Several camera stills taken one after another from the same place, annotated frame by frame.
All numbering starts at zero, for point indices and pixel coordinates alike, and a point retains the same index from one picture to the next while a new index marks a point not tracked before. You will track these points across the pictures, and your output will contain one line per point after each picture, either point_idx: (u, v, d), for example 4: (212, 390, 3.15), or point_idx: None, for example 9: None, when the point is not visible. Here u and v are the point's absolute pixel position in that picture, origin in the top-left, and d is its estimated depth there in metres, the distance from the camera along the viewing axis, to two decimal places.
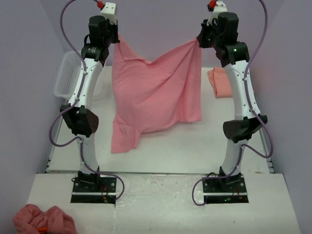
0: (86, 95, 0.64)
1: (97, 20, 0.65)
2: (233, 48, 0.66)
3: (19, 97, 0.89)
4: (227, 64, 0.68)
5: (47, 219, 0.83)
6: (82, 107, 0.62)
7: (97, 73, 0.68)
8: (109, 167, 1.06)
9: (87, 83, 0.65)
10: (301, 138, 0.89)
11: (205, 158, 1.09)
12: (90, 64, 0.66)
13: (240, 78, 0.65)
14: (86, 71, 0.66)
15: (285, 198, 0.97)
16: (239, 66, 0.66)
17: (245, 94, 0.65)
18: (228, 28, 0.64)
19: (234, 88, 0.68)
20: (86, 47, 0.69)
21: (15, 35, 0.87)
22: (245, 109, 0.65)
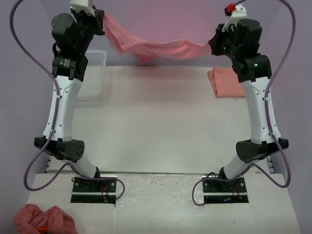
0: (62, 125, 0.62)
1: (63, 27, 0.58)
2: (254, 62, 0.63)
3: (19, 97, 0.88)
4: (245, 80, 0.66)
5: (47, 219, 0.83)
6: (59, 139, 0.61)
7: (73, 93, 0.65)
8: (108, 167, 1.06)
9: (63, 109, 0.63)
10: (302, 139, 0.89)
11: (205, 158, 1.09)
12: (64, 84, 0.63)
13: (260, 97, 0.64)
14: (59, 95, 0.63)
15: (286, 198, 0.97)
16: (259, 84, 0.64)
17: (265, 115, 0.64)
18: (248, 38, 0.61)
19: (252, 107, 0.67)
20: (58, 58, 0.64)
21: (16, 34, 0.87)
22: (264, 133, 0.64)
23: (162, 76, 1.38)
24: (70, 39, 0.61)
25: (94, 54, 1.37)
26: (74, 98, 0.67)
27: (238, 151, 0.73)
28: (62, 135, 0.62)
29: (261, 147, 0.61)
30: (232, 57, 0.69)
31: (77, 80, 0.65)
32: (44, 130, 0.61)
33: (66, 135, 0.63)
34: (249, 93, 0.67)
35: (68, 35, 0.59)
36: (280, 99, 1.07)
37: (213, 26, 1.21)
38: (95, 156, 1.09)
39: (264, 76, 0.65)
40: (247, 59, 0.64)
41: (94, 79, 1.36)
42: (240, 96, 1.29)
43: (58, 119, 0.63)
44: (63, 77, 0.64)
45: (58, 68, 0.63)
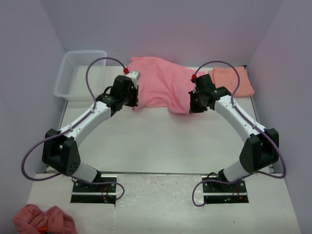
0: (80, 129, 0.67)
1: (123, 78, 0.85)
2: (213, 90, 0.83)
3: (18, 98, 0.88)
4: (214, 103, 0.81)
5: (47, 219, 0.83)
6: (71, 137, 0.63)
7: (102, 117, 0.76)
8: (109, 168, 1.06)
9: (88, 120, 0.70)
10: (302, 139, 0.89)
11: (205, 159, 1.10)
12: (100, 107, 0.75)
13: (229, 107, 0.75)
14: (93, 110, 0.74)
15: (286, 198, 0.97)
16: (224, 100, 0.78)
17: (242, 116, 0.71)
18: (204, 80, 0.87)
19: (230, 119, 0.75)
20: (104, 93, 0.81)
21: (15, 35, 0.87)
22: (248, 128, 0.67)
23: None
24: (122, 87, 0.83)
25: (94, 54, 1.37)
26: (100, 121, 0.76)
27: (243, 166, 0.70)
28: (76, 136, 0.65)
29: (250, 139, 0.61)
30: (203, 100, 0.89)
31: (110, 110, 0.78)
32: (62, 127, 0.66)
33: (78, 140, 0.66)
34: (222, 110, 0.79)
35: (124, 84, 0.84)
36: (280, 99, 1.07)
37: (212, 26, 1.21)
38: (96, 157, 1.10)
39: (226, 95, 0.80)
40: (210, 91, 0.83)
41: (94, 80, 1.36)
42: (239, 97, 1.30)
43: (80, 124, 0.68)
44: (102, 104, 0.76)
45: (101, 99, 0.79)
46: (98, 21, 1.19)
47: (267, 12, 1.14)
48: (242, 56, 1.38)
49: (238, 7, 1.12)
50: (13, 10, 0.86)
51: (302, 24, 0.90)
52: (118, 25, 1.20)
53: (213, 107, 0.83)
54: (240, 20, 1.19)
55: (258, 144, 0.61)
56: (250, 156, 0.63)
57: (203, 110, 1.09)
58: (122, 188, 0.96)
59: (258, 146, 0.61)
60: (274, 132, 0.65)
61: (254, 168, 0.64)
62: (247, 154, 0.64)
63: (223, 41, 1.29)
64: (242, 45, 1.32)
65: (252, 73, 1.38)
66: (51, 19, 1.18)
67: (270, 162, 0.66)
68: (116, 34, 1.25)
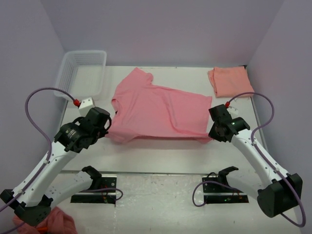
0: (33, 189, 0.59)
1: (98, 110, 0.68)
2: (230, 121, 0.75)
3: (18, 98, 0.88)
4: (232, 137, 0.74)
5: (47, 219, 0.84)
6: (22, 203, 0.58)
7: (61, 163, 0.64)
8: (108, 168, 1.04)
9: (42, 176, 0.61)
10: (302, 140, 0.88)
11: (207, 159, 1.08)
12: (57, 152, 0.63)
13: (248, 144, 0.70)
14: (48, 160, 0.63)
15: (290, 214, 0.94)
16: (243, 134, 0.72)
17: (263, 157, 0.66)
18: (219, 111, 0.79)
19: (249, 157, 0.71)
20: (68, 126, 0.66)
21: (15, 34, 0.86)
22: (269, 172, 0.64)
23: (162, 77, 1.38)
24: (95, 121, 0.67)
25: (94, 54, 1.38)
26: (62, 166, 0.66)
27: (262, 209, 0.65)
28: (28, 200, 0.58)
29: (272, 185, 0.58)
30: (218, 130, 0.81)
31: (71, 153, 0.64)
32: (16, 187, 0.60)
33: (33, 201, 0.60)
34: (238, 144, 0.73)
35: (97, 118, 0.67)
36: (280, 99, 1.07)
37: (212, 27, 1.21)
38: (95, 157, 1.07)
39: (244, 128, 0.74)
40: (226, 123, 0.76)
41: (94, 80, 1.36)
42: (240, 96, 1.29)
43: (34, 182, 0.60)
44: (60, 146, 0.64)
45: (61, 135, 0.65)
46: (99, 21, 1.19)
47: (267, 12, 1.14)
48: (242, 56, 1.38)
49: (238, 6, 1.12)
50: (13, 9, 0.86)
51: (302, 24, 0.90)
52: (118, 25, 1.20)
53: (229, 139, 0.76)
54: (240, 20, 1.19)
55: (280, 192, 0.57)
56: (271, 202, 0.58)
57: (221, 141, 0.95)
58: (120, 190, 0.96)
59: (281, 194, 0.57)
60: (297, 178, 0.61)
61: (274, 213, 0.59)
62: (268, 200, 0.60)
63: (222, 41, 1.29)
64: (242, 45, 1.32)
65: (252, 73, 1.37)
66: (51, 19, 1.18)
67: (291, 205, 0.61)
68: (116, 33, 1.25)
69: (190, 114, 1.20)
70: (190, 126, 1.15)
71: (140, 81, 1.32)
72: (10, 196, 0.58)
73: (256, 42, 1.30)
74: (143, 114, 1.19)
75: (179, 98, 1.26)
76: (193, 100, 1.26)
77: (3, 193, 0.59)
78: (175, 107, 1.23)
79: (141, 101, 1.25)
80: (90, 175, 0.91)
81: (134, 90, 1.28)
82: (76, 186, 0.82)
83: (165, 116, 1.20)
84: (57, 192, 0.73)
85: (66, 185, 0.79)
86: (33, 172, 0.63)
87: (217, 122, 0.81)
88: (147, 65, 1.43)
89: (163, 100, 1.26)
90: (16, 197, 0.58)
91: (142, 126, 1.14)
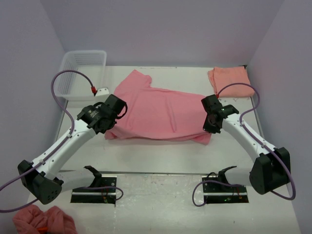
0: (53, 161, 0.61)
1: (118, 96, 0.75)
2: (220, 108, 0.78)
3: (18, 98, 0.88)
4: (223, 122, 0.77)
5: (47, 219, 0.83)
6: (42, 172, 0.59)
7: (81, 140, 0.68)
8: (108, 167, 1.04)
9: (63, 149, 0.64)
10: (302, 140, 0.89)
11: (205, 159, 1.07)
12: (79, 128, 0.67)
13: (237, 125, 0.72)
14: (70, 134, 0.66)
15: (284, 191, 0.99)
16: (232, 118, 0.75)
17: (250, 135, 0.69)
18: (209, 100, 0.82)
19: (239, 138, 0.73)
20: (89, 108, 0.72)
21: (14, 33, 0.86)
22: (257, 147, 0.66)
23: (161, 77, 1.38)
24: (115, 105, 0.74)
25: (94, 54, 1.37)
26: (81, 144, 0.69)
27: (253, 186, 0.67)
28: (47, 170, 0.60)
29: (261, 159, 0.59)
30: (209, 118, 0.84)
31: (92, 131, 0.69)
32: (36, 159, 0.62)
33: (51, 173, 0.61)
34: (229, 128, 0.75)
35: (117, 103, 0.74)
36: (280, 99, 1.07)
37: (212, 26, 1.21)
38: (95, 157, 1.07)
39: (233, 113, 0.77)
40: (217, 110, 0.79)
41: (94, 79, 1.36)
42: (240, 96, 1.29)
43: (54, 155, 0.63)
44: (83, 123, 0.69)
45: (84, 115, 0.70)
46: (98, 21, 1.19)
47: (267, 12, 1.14)
48: (242, 55, 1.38)
49: (238, 6, 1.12)
50: (12, 9, 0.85)
51: (302, 23, 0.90)
52: (118, 25, 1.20)
53: (220, 124, 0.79)
54: (240, 20, 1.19)
55: (268, 165, 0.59)
56: (261, 177, 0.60)
57: (214, 130, 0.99)
58: (120, 190, 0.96)
59: (270, 167, 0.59)
60: (284, 151, 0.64)
61: (264, 189, 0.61)
62: (257, 175, 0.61)
63: (222, 41, 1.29)
64: (242, 45, 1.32)
65: (252, 72, 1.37)
66: (51, 19, 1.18)
67: (282, 183, 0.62)
68: (116, 33, 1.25)
69: (190, 112, 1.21)
70: (189, 124, 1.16)
71: (139, 81, 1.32)
72: (29, 166, 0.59)
73: (256, 42, 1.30)
74: (142, 112, 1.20)
75: (179, 98, 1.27)
76: (192, 99, 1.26)
77: (21, 164, 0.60)
78: (174, 107, 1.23)
79: (140, 100, 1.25)
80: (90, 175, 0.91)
81: (133, 90, 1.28)
82: (77, 180, 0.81)
83: (163, 117, 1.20)
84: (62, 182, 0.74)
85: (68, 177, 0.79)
86: (53, 146, 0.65)
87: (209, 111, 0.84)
88: (147, 65, 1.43)
89: (163, 100, 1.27)
90: (36, 166, 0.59)
91: (140, 125, 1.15)
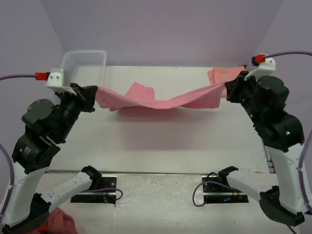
0: (10, 212, 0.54)
1: (33, 116, 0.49)
2: (286, 128, 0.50)
3: (18, 98, 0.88)
4: (275, 147, 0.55)
5: (47, 219, 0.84)
6: (6, 224, 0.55)
7: (31, 179, 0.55)
8: (108, 168, 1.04)
9: (13, 202, 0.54)
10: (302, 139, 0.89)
11: (205, 159, 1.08)
12: (20, 174, 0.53)
13: (293, 167, 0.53)
14: (12, 184, 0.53)
15: None
16: (292, 153, 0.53)
17: (300, 186, 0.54)
18: (271, 101, 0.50)
19: (282, 175, 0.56)
20: (22, 141, 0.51)
21: (14, 31, 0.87)
22: (300, 204, 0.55)
23: (161, 77, 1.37)
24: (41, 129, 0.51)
25: (94, 55, 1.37)
26: (35, 179, 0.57)
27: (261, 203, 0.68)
28: (9, 222, 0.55)
29: (297, 217, 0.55)
30: (251, 115, 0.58)
31: (35, 170, 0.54)
32: None
33: (17, 219, 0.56)
34: (280, 163, 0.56)
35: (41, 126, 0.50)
36: None
37: (213, 24, 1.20)
38: (95, 157, 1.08)
39: (297, 144, 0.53)
40: (274, 124, 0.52)
41: (93, 79, 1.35)
42: None
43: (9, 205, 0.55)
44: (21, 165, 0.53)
45: (17, 154, 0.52)
46: (97, 20, 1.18)
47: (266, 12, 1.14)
48: (242, 55, 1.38)
49: (238, 4, 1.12)
50: (12, 9, 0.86)
51: (302, 22, 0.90)
52: (118, 25, 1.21)
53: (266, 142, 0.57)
54: (239, 20, 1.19)
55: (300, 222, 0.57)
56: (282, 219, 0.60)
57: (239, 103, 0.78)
58: (120, 190, 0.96)
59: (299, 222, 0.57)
60: None
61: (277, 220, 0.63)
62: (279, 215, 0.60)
63: (222, 40, 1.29)
64: (242, 45, 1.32)
65: None
66: (51, 17, 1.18)
67: None
68: (116, 33, 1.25)
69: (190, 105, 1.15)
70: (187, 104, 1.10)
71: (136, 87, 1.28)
72: None
73: (256, 42, 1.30)
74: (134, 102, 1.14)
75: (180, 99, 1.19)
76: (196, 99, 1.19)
77: None
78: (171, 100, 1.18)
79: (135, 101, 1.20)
80: (90, 175, 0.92)
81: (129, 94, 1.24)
82: (74, 189, 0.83)
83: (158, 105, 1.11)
84: (56, 196, 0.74)
85: (63, 187, 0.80)
86: (5, 194, 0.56)
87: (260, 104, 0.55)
88: (147, 65, 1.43)
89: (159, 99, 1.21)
90: None
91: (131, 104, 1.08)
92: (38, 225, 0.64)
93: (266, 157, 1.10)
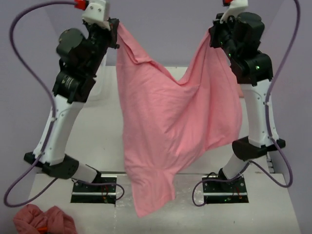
0: (51, 148, 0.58)
1: (68, 45, 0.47)
2: (256, 64, 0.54)
3: (19, 96, 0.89)
4: (245, 83, 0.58)
5: (47, 219, 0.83)
6: (46, 163, 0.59)
7: (69, 117, 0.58)
8: (108, 168, 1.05)
9: (55, 133, 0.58)
10: (302, 137, 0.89)
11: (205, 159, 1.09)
12: (61, 107, 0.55)
13: (260, 101, 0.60)
14: (55, 117, 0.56)
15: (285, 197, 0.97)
16: (261, 88, 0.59)
17: (265, 121, 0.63)
18: (264, 65, 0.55)
19: (251, 111, 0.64)
20: (62, 75, 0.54)
21: (15, 29, 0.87)
22: (264, 136, 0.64)
23: None
24: (75, 60, 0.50)
25: None
26: (71, 121, 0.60)
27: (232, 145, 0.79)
28: (50, 160, 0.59)
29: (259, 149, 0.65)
30: (228, 54, 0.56)
31: (75, 105, 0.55)
32: (35, 149, 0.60)
33: (56, 158, 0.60)
34: (248, 98, 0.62)
35: (73, 55, 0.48)
36: (283, 98, 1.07)
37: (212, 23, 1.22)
38: (96, 157, 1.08)
39: (266, 80, 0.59)
40: (253, 69, 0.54)
41: None
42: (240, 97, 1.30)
43: (50, 141, 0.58)
44: (61, 99, 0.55)
45: (59, 87, 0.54)
46: None
47: None
48: None
49: None
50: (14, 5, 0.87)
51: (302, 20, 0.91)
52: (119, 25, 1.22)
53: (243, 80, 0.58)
54: None
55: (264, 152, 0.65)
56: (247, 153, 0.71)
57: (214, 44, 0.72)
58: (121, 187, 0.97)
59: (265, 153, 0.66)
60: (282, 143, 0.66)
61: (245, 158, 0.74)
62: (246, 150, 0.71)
63: None
64: None
65: None
66: None
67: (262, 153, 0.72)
68: None
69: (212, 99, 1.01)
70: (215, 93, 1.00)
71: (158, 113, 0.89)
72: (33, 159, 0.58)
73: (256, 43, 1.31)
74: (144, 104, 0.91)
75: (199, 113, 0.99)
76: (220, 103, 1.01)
77: (25, 156, 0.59)
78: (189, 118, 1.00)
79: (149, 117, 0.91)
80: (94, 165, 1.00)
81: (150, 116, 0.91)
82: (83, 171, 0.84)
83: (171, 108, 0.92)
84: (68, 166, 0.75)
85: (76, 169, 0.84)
86: (44, 132, 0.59)
87: (245, 41, 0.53)
88: None
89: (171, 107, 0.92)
90: (39, 159, 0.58)
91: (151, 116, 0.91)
92: (70, 174, 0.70)
93: (266, 157, 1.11)
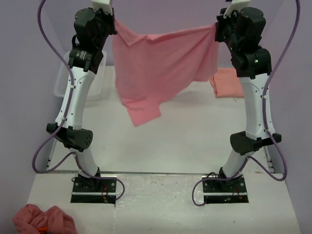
0: (73, 113, 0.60)
1: (84, 20, 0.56)
2: (254, 57, 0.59)
3: (18, 96, 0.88)
4: (245, 76, 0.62)
5: (47, 219, 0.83)
6: (69, 127, 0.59)
7: (87, 84, 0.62)
8: (107, 167, 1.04)
9: (75, 99, 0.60)
10: (302, 138, 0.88)
11: (205, 159, 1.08)
12: (79, 73, 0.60)
13: (258, 94, 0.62)
14: (73, 85, 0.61)
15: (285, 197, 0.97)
16: (259, 81, 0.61)
17: (262, 113, 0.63)
18: (263, 57, 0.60)
19: (249, 104, 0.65)
20: (76, 49, 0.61)
21: (14, 29, 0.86)
22: (260, 129, 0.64)
23: None
24: (89, 32, 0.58)
25: None
26: (88, 87, 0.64)
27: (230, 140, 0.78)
28: (73, 124, 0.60)
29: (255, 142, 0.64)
30: (231, 47, 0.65)
31: (90, 73, 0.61)
32: (57, 118, 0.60)
33: (77, 125, 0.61)
34: (246, 90, 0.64)
35: (89, 29, 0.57)
36: (283, 98, 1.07)
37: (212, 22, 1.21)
38: (96, 157, 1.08)
39: (264, 73, 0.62)
40: (253, 63, 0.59)
41: None
42: (240, 97, 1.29)
43: (71, 106, 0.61)
44: (78, 68, 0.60)
45: (74, 59, 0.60)
46: None
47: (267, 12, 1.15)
48: None
49: None
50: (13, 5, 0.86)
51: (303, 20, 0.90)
52: None
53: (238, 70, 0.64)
54: None
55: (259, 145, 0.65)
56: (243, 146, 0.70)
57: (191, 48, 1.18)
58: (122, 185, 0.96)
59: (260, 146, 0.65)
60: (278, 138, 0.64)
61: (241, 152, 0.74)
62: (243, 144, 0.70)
63: None
64: None
65: None
66: (51, 16, 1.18)
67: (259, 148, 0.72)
68: None
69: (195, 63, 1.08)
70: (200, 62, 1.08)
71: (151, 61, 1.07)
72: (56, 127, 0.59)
73: None
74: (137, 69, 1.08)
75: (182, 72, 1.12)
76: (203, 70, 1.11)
77: (47, 127, 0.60)
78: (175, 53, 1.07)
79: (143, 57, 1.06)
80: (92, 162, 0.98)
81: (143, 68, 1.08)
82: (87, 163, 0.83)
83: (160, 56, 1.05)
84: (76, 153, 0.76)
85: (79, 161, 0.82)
86: (64, 100, 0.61)
87: (246, 35, 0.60)
88: None
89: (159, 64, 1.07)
90: (62, 124, 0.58)
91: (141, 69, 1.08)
92: (87, 144, 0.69)
93: (266, 157, 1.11)
